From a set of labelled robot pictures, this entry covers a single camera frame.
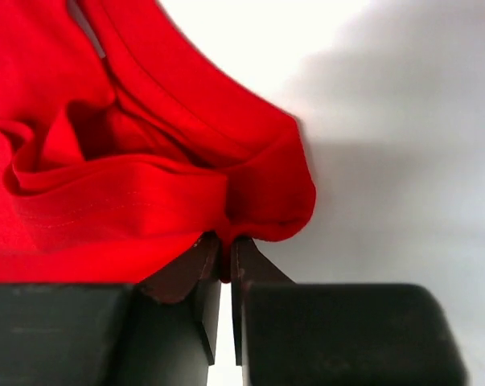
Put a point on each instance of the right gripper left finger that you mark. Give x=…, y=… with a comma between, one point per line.
x=161, y=331

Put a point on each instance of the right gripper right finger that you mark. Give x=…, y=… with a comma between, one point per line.
x=287, y=333

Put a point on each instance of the red t shirt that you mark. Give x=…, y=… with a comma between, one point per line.
x=121, y=145

